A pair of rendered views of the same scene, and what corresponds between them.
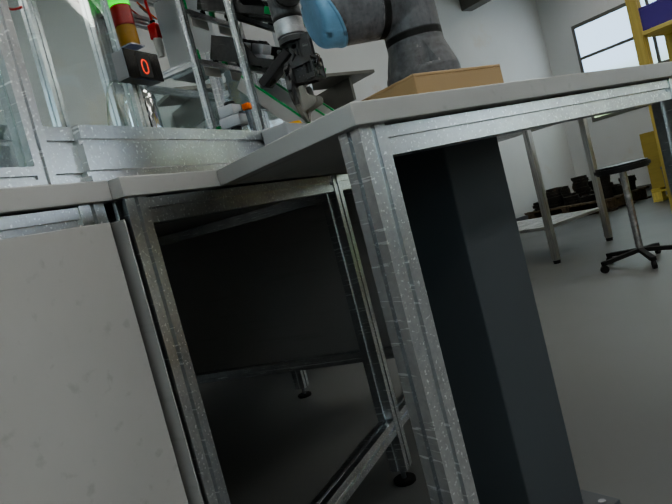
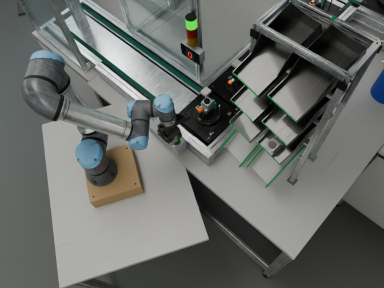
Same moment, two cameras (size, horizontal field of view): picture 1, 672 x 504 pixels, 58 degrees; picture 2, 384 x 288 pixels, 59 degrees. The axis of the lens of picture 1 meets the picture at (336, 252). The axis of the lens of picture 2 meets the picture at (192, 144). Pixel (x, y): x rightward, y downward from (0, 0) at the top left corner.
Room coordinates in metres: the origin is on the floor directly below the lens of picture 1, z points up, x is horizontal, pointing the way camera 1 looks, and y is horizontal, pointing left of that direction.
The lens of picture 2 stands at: (1.96, -0.73, 2.44)
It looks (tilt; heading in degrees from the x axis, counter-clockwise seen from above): 62 degrees down; 114
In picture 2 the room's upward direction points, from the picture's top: 8 degrees counter-clockwise
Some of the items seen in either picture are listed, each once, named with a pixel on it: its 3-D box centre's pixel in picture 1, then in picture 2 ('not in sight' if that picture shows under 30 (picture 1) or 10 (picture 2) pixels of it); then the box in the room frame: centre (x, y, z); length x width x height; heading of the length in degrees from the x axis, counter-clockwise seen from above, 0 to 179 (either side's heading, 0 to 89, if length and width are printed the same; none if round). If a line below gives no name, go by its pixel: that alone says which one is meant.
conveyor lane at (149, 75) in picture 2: not in sight; (171, 88); (1.40, 0.33, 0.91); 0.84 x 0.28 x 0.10; 154
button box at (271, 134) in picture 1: (297, 138); (167, 136); (1.49, 0.02, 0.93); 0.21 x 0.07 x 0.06; 154
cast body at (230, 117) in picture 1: (229, 115); (208, 103); (1.66, 0.19, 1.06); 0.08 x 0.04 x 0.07; 64
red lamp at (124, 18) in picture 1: (122, 17); (191, 31); (1.54, 0.37, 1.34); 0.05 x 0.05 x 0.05
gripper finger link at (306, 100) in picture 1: (307, 103); not in sight; (1.53, -0.02, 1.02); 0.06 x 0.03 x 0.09; 64
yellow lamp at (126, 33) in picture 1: (128, 37); (192, 39); (1.54, 0.37, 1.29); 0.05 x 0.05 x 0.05
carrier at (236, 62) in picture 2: not in sight; (239, 79); (1.77, 0.41, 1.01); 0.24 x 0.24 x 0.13; 64
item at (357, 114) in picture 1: (420, 136); (117, 176); (1.29, -0.23, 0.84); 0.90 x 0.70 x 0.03; 125
